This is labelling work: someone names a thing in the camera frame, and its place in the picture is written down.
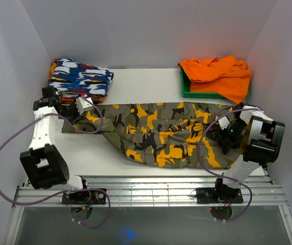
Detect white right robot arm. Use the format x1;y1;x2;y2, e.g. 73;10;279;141
207;103;285;203

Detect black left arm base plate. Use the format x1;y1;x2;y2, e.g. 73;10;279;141
61;188;107;205

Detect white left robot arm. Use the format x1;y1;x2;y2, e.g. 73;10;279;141
20;87;91;204

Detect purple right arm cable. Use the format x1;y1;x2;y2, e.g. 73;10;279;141
198;103;263;222

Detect aluminium rail frame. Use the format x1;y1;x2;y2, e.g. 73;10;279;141
4;107;292;245

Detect orange crumpled cloth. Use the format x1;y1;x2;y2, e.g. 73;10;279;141
178;56;252;104

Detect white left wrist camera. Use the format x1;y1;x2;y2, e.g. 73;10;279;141
75;96;94;115

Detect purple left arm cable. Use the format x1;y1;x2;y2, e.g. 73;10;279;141
0;94;112;228

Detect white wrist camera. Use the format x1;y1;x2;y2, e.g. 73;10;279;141
75;96;94;115
218;116;231;130

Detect orange camouflage folded trousers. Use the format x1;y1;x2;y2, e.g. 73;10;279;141
44;59;104;107

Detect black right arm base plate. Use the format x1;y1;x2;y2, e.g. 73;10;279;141
196;187;244;204

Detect blue white camouflage folded trousers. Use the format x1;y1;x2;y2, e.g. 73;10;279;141
47;57;115;99

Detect olive yellow camouflage trousers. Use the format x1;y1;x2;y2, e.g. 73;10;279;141
62;102;240;169

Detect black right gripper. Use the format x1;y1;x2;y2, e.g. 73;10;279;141
215;118;248;155

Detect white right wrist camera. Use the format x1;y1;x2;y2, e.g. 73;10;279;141
218;116;231;130

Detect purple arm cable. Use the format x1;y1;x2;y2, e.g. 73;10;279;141
0;94;112;228
198;103;263;222

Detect green plastic bin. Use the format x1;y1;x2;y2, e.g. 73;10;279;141
180;66;252;103

